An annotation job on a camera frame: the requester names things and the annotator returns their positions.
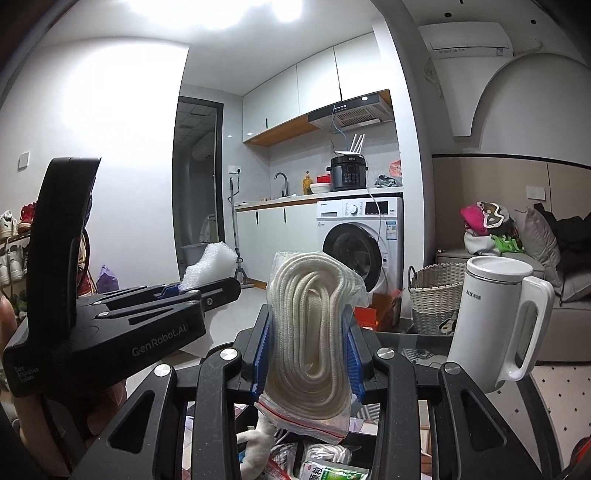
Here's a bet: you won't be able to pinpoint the red-edged white packet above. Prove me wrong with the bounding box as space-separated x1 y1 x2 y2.
263 443 298 480

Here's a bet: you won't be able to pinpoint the pink hat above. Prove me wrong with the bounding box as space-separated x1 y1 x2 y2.
460 204 488 236

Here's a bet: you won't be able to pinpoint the black pressure cooker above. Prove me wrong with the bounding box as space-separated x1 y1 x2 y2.
330 154 369 191

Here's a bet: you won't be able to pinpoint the white bag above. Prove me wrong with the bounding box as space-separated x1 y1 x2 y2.
463 228 504 256

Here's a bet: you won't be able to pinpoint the black clothes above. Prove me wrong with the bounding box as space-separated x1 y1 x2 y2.
533 202 591 278

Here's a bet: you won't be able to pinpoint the white upper kitchen cabinets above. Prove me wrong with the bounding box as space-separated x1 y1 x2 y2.
242 34 384 147

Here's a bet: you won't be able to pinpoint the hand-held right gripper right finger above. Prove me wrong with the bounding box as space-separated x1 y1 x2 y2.
344 318 539 480

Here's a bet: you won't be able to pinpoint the bagged white rope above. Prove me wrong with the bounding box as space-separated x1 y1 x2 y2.
255 249 370 446

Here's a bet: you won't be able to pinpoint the white bubble wrap piece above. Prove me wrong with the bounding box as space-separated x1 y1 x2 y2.
180 242 238 291

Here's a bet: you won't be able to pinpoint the green and silver snack packet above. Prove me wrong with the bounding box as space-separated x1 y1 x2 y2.
298 462 370 480

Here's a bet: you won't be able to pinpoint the dark door frame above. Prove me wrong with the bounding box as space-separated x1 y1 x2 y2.
172 96 225 278

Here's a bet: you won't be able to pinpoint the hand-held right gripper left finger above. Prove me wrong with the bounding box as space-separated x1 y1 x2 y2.
69 305 274 480

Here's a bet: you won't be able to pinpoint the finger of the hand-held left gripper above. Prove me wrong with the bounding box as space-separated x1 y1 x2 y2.
95 276 242 324
78 284 204 312

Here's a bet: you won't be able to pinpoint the grey sofa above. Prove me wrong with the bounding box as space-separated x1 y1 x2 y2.
436 222 591 365

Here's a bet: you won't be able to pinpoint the mop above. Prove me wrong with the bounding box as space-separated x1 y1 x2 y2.
228 176 254 289

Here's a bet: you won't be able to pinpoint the range hood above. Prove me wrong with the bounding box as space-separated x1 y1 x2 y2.
308 95 393 134

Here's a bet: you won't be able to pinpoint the white router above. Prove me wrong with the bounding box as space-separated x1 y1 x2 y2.
333 133 365 158

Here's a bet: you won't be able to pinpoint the person's left hand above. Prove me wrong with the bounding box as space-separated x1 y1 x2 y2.
0 294 129 444

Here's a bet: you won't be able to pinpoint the white cable bundle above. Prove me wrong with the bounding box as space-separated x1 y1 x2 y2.
305 443 352 464

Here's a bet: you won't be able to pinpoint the purple bag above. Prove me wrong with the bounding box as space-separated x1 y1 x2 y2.
96 264 122 292

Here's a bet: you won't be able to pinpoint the white washing machine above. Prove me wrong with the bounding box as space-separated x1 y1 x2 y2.
316 197 404 296

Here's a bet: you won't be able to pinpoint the white lower kitchen cabinets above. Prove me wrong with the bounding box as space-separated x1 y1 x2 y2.
235 187 319 280

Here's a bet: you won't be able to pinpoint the wicker basket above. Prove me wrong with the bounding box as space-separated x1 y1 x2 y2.
407 263 468 335

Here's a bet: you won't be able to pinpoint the white air conditioner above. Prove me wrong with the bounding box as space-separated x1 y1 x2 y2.
418 23 515 58

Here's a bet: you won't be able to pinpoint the orange box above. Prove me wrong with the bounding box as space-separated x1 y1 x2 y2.
353 291 407 330

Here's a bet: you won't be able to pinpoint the grey pillow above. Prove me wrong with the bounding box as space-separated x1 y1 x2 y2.
515 207 561 273

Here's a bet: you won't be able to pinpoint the rows of shoes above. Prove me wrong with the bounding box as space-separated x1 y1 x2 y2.
0 200 100 319

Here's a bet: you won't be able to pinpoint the black storage box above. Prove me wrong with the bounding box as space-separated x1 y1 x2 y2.
185 401 419 480

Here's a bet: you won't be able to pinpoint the white kitchen cabinets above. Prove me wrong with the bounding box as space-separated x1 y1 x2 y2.
235 187 319 280
242 34 384 147

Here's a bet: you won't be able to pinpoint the white electric jug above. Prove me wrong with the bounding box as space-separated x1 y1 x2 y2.
445 256 555 393

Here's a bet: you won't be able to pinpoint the white plush toy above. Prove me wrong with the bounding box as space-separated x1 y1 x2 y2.
238 411 279 480

